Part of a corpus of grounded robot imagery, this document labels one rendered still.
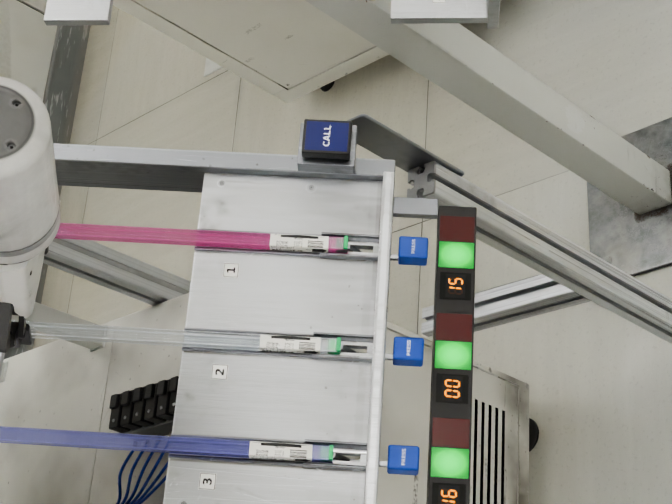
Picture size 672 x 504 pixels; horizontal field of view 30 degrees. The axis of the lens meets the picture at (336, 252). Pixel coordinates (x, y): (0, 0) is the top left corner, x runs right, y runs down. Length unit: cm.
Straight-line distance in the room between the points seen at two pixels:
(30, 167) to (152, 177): 48
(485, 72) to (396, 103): 87
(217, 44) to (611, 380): 107
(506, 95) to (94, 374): 70
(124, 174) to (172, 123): 180
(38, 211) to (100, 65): 266
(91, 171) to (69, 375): 58
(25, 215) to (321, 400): 40
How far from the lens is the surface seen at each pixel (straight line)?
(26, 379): 200
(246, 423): 123
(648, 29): 220
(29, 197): 94
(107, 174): 138
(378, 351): 123
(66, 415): 187
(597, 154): 185
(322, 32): 247
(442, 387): 125
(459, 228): 132
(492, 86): 169
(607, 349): 199
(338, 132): 130
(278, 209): 132
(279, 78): 262
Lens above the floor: 156
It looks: 39 degrees down
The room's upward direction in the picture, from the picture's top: 64 degrees counter-clockwise
